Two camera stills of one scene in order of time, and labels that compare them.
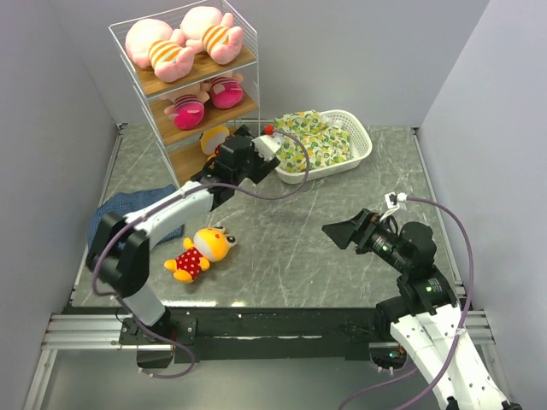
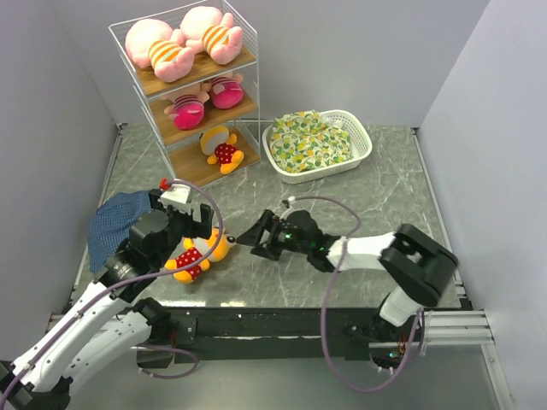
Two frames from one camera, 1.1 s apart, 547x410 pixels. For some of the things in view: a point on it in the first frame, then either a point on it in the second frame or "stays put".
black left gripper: (261, 166) to (201, 228)
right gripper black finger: (344, 231) to (254, 236)
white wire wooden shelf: (197, 67) stays put
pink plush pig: (206, 29) stays put
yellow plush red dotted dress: (208, 244) stays put
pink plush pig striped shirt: (153, 43) stays put
